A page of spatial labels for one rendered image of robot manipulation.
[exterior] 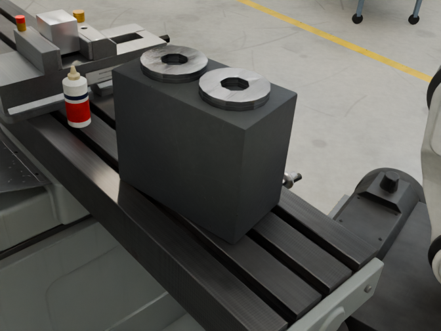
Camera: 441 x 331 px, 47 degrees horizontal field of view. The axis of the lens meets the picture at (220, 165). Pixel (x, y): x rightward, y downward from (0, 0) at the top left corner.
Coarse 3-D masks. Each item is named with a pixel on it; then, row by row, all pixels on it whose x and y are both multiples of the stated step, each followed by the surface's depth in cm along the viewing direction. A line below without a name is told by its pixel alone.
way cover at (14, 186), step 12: (0, 132) 100; (0, 144) 96; (12, 144) 97; (0, 156) 92; (12, 156) 93; (24, 156) 94; (0, 168) 89; (12, 168) 90; (24, 168) 91; (36, 168) 92; (0, 180) 85; (12, 180) 86; (24, 180) 87; (36, 180) 88; (48, 180) 89; (0, 192) 82
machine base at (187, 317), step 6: (180, 318) 145; (186, 318) 145; (192, 318) 145; (174, 324) 143; (180, 324) 143; (186, 324) 143; (192, 324) 143; (198, 324) 143; (162, 330) 141; (168, 330) 141; (174, 330) 141; (180, 330) 141; (186, 330) 141; (192, 330) 142; (198, 330) 142; (204, 330) 142
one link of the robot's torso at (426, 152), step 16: (432, 96) 87; (432, 112) 88; (432, 128) 89; (432, 144) 90; (432, 160) 93; (432, 176) 97; (432, 192) 100; (432, 208) 101; (432, 224) 103; (432, 240) 105; (432, 256) 104
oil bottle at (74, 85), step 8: (72, 72) 84; (64, 80) 85; (72, 80) 85; (80, 80) 85; (64, 88) 85; (72, 88) 85; (80, 88) 85; (64, 96) 86; (72, 96) 85; (80, 96) 86; (88, 96) 88; (72, 104) 86; (80, 104) 87; (88, 104) 88; (72, 112) 87; (80, 112) 88; (88, 112) 89; (72, 120) 88; (80, 120) 88; (88, 120) 90
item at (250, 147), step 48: (144, 96) 66; (192, 96) 63; (240, 96) 61; (288, 96) 64; (144, 144) 71; (192, 144) 64; (240, 144) 59; (288, 144) 70; (144, 192) 76; (192, 192) 69; (240, 192) 63
